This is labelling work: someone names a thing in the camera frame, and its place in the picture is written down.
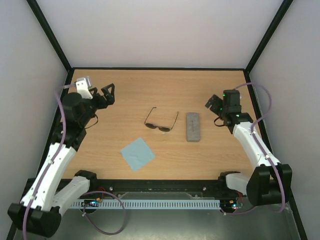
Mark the light blue cable duct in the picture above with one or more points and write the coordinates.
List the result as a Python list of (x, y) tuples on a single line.
[(148, 204)]

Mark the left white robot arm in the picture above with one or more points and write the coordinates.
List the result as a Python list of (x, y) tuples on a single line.
[(41, 209)]

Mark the light blue cleaning cloth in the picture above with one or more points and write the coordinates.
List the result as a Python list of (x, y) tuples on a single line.
[(137, 154)]

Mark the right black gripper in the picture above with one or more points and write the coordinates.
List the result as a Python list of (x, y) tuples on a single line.
[(217, 107)]

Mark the dark aviator sunglasses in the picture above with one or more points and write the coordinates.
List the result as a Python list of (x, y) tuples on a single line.
[(153, 126)]

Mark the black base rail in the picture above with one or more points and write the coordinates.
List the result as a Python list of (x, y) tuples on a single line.
[(201, 188)]

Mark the grey glasses case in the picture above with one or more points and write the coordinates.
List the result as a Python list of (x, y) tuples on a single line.
[(193, 133)]

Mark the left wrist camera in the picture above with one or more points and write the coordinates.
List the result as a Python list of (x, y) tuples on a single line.
[(83, 86)]

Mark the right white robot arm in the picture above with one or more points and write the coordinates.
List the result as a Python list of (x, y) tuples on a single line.
[(270, 182)]

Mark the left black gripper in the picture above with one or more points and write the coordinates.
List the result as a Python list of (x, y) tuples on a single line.
[(110, 100)]

